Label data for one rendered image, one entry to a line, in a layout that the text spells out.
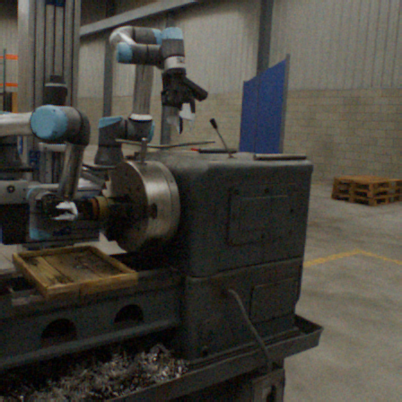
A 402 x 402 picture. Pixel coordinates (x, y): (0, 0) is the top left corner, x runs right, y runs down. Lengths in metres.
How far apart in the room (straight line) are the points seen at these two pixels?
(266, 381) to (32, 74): 1.64
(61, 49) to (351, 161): 10.98
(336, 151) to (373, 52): 2.62
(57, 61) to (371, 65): 10.93
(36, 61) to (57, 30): 0.18
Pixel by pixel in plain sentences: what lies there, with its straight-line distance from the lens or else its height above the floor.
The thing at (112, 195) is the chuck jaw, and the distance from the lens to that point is 1.52.
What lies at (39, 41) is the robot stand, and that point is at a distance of 2.20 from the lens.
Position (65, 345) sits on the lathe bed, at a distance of 1.43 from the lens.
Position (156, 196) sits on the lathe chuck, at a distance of 1.43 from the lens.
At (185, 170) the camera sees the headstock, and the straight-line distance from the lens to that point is 1.51.
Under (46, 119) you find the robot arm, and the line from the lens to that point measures 1.56.
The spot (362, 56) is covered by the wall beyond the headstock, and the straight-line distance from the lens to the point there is 12.77.
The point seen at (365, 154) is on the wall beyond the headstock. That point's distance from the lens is 12.45.
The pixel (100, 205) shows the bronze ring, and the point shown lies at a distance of 1.46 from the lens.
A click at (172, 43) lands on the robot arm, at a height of 1.65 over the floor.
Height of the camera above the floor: 1.38
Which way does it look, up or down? 7 degrees down
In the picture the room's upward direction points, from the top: 2 degrees clockwise
